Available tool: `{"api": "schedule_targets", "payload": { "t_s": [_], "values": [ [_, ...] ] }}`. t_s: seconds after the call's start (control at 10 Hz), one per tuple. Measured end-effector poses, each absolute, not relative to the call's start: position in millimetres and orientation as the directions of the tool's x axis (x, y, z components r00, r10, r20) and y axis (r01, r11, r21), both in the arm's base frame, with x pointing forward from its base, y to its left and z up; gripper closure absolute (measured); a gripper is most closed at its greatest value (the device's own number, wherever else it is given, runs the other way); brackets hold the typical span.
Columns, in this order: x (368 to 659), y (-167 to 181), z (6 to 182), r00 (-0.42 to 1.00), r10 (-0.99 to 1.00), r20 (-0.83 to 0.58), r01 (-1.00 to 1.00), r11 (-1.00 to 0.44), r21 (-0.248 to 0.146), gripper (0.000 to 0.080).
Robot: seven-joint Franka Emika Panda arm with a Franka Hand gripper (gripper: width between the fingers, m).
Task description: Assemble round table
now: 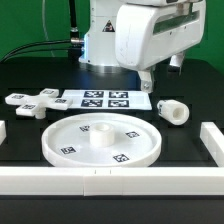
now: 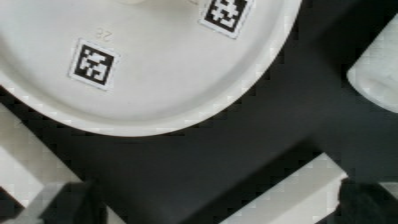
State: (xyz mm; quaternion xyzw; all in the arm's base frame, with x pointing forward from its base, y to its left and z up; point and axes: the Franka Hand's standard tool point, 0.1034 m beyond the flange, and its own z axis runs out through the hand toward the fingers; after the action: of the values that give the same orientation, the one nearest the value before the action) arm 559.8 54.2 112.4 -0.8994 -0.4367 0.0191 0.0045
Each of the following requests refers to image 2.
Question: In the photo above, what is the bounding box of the white front fence bar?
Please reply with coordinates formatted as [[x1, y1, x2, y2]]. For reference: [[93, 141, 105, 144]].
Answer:
[[219, 153, 349, 224]]

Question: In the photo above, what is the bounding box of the white left fence bar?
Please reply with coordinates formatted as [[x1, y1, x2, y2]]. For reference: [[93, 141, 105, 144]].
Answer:
[[0, 104, 125, 224]]

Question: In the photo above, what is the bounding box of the white fence bar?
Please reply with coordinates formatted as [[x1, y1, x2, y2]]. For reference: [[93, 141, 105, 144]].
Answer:
[[219, 153, 349, 224], [0, 104, 125, 224]]

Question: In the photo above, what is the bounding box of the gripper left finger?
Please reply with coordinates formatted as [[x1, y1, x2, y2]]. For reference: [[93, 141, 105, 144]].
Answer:
[[38, 181, 109, 224]]

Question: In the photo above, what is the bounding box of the white round table top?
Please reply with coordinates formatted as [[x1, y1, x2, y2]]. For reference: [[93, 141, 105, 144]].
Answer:
[[0, 0, 304, 137]]

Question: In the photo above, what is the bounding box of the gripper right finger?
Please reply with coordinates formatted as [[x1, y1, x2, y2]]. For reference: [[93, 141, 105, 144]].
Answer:
[[334, 179, 398, 224]]

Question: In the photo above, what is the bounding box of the white round table leg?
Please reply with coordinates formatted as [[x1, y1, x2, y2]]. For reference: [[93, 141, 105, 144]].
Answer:
[[347, 14, 398, 113]]

